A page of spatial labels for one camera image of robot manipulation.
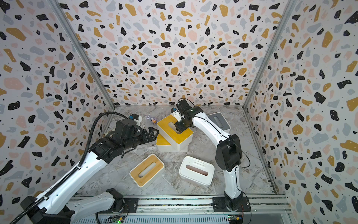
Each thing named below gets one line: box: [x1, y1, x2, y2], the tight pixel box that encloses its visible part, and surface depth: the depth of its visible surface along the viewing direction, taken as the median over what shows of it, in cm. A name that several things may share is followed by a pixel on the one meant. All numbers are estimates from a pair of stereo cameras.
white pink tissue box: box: [179, 155, 215, 188], surface depth 80 cm
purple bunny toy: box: [146, 115, 158, 125], surface depth 112 cm
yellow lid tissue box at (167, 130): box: [157, 114, 194, 152], surface depth 83 cm
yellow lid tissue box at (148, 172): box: [129, 153, 166, 189], surface depth 83 cm
